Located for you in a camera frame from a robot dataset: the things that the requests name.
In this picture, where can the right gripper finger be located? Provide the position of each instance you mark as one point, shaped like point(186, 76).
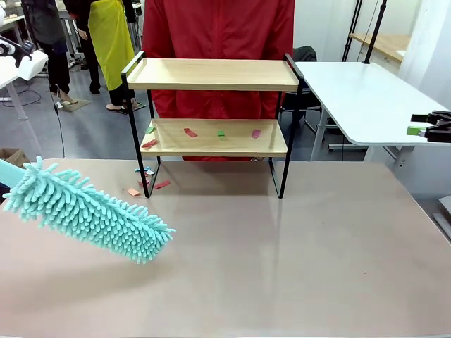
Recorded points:
point(415, 131)
point(419, 118)

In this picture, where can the teal microfiber duster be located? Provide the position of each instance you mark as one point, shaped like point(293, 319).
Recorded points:
point(88, 218)

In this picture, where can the aproned person's bare hand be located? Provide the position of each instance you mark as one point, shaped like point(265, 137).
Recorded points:
point(84, 34)

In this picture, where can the white side table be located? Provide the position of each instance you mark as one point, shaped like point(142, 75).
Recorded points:
point(359, 105)

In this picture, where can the wooden background table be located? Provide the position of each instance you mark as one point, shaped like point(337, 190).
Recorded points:
point(384, 44)

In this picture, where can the thick black stand pole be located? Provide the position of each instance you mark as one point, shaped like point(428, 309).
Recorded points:
point(376, 31)

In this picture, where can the thin black tripod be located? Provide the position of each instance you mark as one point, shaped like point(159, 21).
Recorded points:
point(352, 31)

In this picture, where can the black office chair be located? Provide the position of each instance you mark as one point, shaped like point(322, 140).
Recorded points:
point(304, 54)

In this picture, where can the magenta paper scrap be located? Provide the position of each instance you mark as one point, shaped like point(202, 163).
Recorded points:
point(256, 133)

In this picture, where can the green paper scrap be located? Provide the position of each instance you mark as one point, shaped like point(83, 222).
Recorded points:
point(150, 130)
point(221, 134)

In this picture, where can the person in red jacket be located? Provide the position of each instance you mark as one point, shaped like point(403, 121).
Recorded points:
point(218, 28)

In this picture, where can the orange paper scrap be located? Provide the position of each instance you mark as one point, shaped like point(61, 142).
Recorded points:
point(134, 192)

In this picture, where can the person in yellow apron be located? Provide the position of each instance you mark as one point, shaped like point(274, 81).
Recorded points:
point(109, 42)

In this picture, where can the olive floor mat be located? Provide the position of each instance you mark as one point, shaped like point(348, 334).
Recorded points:
point(75, 105)

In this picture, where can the person in dark clothes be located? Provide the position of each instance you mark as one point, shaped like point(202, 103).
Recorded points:
point(56, 63)

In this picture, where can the brown cardboard box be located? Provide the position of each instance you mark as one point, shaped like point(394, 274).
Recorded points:
point(12, 155)

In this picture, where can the white background table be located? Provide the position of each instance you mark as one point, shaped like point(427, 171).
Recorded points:
point(7, 75)

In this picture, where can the grey metal bracket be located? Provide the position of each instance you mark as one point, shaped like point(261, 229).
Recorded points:
point(444, 225)

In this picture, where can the two-tier wooden shelf black frame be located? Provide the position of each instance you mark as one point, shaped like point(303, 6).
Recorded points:
point(211, 84)

